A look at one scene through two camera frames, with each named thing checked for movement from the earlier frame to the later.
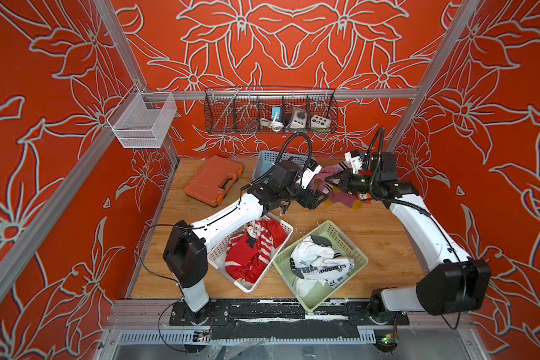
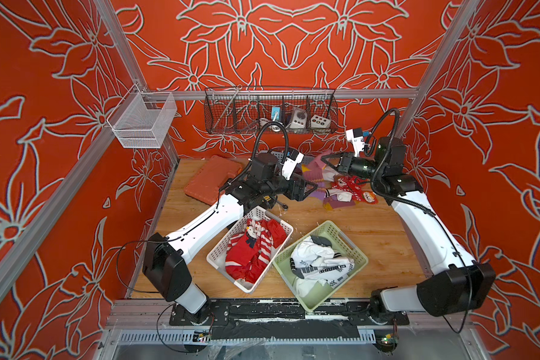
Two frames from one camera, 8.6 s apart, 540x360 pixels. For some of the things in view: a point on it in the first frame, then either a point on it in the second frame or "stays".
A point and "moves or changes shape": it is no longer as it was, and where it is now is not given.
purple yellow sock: [339, 197] moves or changes shape
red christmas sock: [278, 233] stays
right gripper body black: [361, 184] -> [358, 168]
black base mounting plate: [280, 319] stays
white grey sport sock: [315, 258] stays
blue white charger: [276, 112] stays
